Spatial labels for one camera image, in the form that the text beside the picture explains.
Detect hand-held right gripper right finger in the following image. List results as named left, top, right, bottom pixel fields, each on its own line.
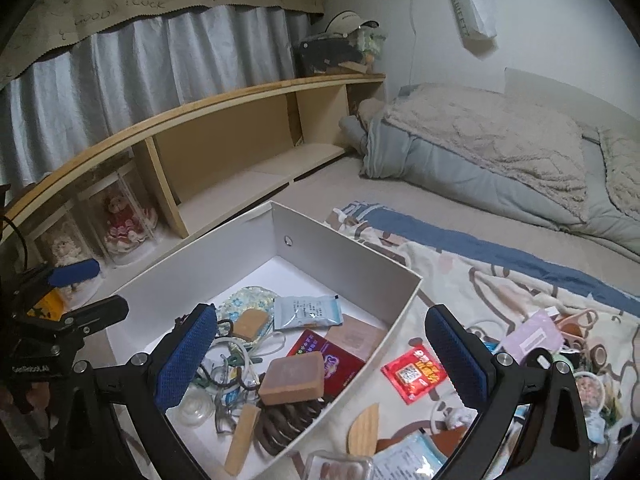
left=424, top=304, right=593, bottom=480

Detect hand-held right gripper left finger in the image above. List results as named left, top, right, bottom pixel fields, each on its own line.
left=55, top=302, right=221, bottom=480

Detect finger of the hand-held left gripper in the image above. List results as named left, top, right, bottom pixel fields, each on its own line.
left=15, top=259, right=101, bottom=294
left=11, top=295, right=130, bottom=342

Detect green clip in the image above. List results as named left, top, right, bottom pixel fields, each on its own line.
left=222, top=352, right=263, bottom=367

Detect white cord loop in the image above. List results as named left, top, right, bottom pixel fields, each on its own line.
left=215, top=337, right=286, bottom=386

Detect brown square block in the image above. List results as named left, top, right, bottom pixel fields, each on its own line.
left=257, top=351, right=326, bottom=407

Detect white storage box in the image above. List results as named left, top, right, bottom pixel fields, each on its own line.
left=97, top=200, right=423, bottom=480

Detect display case white bear doll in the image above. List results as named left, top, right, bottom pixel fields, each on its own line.
left=30, top=210, right=106, bottom=301

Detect yellow box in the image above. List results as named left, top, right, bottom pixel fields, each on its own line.
left=27, top=290, right=66, bottom=321

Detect red sachet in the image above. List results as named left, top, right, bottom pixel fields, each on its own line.
left=381, top=345, right=447, bottom=406

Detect clear round cup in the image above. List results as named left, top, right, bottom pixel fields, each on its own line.
left=177, top=387, right=213, bottom=428

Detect white scrunchie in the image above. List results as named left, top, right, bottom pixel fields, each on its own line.
left=432, top=400, right=473, bottom=433

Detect display case red bear doll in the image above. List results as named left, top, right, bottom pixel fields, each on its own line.
left=82, top=170, right=161, bottom=266

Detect tan wooden piece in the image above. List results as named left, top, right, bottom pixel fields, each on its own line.
left=232, top=309, right=268, bottom=341

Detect purple packet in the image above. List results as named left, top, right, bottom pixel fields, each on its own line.
left=500, top=310, right=558, bottom=366

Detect printed blanket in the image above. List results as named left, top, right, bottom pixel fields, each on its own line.
left=280, top=200, right=640, bottom=480

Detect floral fabric pouch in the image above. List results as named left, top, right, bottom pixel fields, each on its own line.
left=217, top=285, right=278, bottom=341

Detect wooden stick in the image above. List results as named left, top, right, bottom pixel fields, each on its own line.
left=224, top=405, right=262, bottom=476

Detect beige flat card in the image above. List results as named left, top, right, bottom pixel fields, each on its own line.
left=327, top=315, right=388, bottom=361

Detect brown leather piece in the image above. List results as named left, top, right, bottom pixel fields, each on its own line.
left=375, top=427, right=468, bottom=461

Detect large white blue sachet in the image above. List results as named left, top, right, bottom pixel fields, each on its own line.
left=372, top=432, right=448, bottom=480

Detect half-round wooden comb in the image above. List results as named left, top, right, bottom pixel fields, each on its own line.
left=347, top=404, right=381, bottom=456

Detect small white sachet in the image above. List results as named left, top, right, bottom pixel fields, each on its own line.
left=273, top=294, right=345, bottom=331

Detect red packet in box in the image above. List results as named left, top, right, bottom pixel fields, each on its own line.
left=287, top=330, right=366, bottom=401

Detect clear nail case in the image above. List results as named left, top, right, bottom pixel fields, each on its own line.
left=304, top=451, right=376, bottom=480

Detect grey curtain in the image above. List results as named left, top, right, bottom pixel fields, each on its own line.
left=0, top=5, right=311, bottom=196

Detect grey duvet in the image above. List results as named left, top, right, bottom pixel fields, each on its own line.
left=340, top=85, right=640, bottom=261

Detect bed with beige sheet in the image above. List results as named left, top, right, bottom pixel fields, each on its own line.
left=180, top=152, right=640, bottom=311

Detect wooden shelf unit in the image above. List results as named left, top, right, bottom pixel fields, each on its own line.
left=0, top=72, right=388, bottom=281

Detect beige knitted blanket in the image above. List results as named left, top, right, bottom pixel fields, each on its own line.
left=357, top=82, right=591, bottom=223
left=597, top=127, right=640, bottom=221

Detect beige printed valance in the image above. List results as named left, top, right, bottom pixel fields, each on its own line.
left=0, top=0, right=326, bottom=91

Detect green white pack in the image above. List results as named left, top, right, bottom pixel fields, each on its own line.
left=360, top=27, right=388, bottom=66

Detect black bag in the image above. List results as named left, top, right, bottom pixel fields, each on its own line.
left=299, top=35, right=366, bottom=78

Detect white hanging bag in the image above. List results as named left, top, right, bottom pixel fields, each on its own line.
left=447, top=0, right=498, bottom=41

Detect white visor cap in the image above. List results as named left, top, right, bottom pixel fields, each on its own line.
left=322, top=10, right=381, bottom=36

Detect black cable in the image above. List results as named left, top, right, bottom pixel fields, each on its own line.
left=0, top=185, right=31, bottom=281

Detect dark brown spiral hair ties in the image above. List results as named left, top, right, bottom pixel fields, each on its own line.
left=250, top=397, right=338, bottom=456

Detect white hanging cable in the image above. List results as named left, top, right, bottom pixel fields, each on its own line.
left=400, top=0, right=421, bottom=86

